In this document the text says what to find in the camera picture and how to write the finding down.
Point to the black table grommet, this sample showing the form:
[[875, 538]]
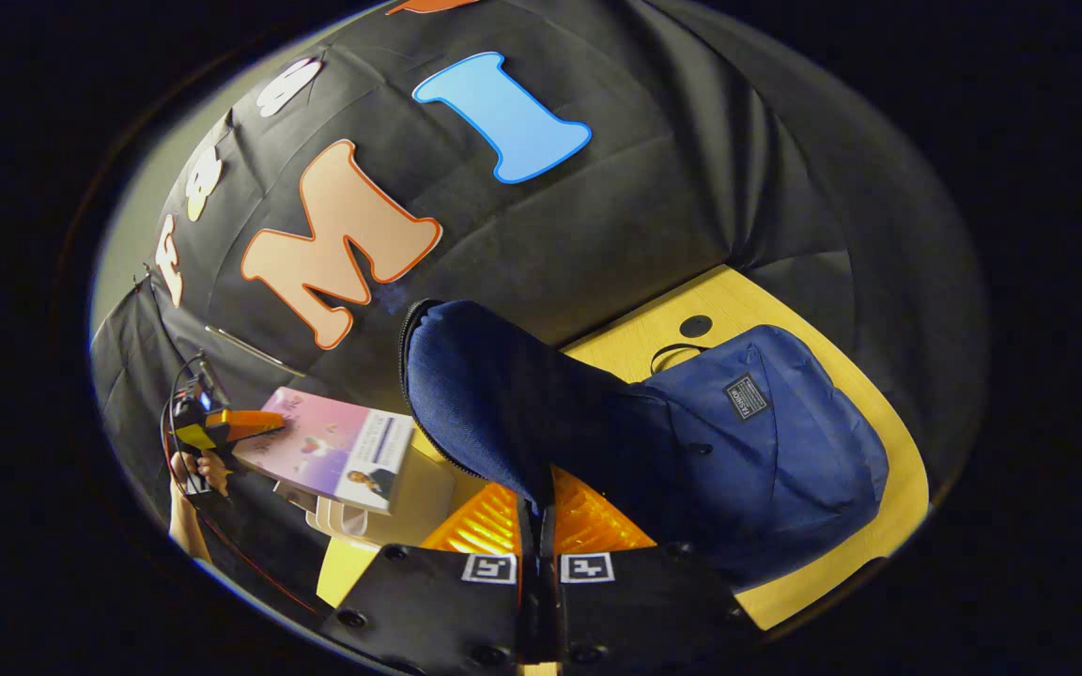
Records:
[[696, 327]]

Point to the pink cover book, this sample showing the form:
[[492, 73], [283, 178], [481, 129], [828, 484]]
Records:
[[334, 451]]

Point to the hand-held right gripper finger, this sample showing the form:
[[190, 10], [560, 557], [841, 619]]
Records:
[[548, 601], [529, 601]]

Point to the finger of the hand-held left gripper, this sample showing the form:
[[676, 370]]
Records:
[[245, 424]]

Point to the black backdrop cloth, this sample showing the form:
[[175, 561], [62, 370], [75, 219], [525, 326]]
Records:
[[644, 188]]

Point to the small metal clip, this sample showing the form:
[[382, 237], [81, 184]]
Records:
[[143, 275]]

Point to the blue schoolbag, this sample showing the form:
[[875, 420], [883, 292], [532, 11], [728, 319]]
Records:
[[785, 451]]

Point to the white plastic bookshelf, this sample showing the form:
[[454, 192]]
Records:
[[424, 498]]

